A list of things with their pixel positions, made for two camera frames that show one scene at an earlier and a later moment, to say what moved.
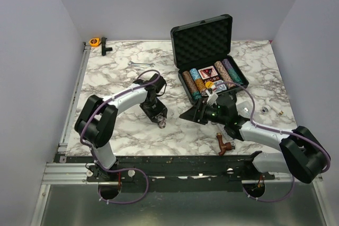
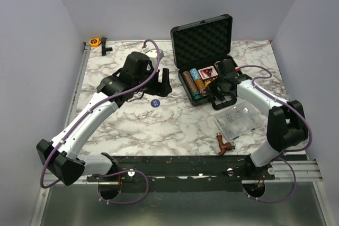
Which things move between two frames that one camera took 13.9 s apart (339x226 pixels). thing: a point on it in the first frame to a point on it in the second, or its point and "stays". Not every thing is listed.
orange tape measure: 94,42 stays
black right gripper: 193,114 to 216,93
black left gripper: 161,110 to 160,89
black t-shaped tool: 104,49 stays
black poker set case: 203,53 stays
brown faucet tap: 224,147 stays
